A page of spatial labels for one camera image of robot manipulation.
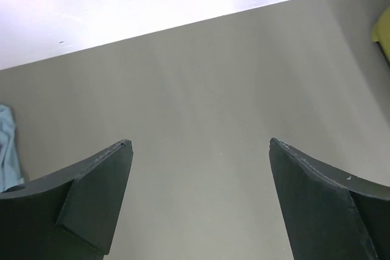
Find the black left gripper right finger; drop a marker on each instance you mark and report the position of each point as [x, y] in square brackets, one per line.
[329, 213]

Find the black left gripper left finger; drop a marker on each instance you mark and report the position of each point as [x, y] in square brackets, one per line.
[69, 214]

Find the light blue folded shirt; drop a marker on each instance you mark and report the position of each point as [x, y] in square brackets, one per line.
[11, 174]

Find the olive green plastic bin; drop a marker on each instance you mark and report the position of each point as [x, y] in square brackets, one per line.
[380, 33]

